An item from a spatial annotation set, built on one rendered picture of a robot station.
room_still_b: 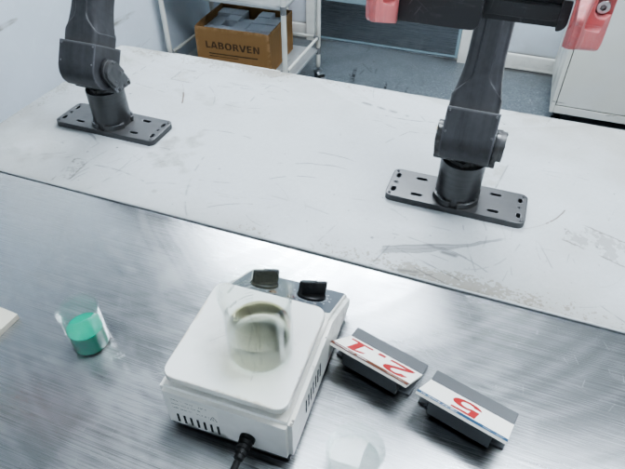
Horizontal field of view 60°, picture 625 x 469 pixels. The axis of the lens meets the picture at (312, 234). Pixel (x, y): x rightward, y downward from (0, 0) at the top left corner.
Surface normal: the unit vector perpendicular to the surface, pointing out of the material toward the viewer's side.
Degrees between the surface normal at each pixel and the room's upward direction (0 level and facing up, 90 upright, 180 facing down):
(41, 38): 90
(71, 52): 60
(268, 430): 90
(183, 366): 0
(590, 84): 90
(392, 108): 0
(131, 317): 0
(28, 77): 90
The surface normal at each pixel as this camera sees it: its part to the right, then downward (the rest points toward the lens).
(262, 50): -0.29, 0.66
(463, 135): -0.30, 0.18
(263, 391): 0.00, -0.74
